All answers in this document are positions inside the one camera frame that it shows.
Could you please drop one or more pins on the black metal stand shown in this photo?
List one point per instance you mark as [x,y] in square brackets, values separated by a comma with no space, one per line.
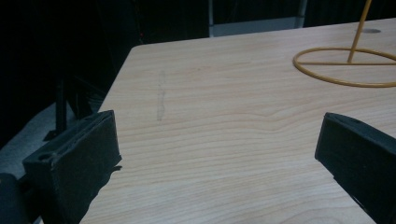
[61,105]

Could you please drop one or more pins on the grey metal post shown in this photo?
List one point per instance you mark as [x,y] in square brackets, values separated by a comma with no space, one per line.
[301,12]

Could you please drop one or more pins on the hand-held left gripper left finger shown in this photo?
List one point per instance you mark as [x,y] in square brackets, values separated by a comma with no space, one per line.
[74,161]

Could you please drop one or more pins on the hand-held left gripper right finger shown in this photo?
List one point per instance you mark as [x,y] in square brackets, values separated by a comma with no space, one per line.
[361,155]

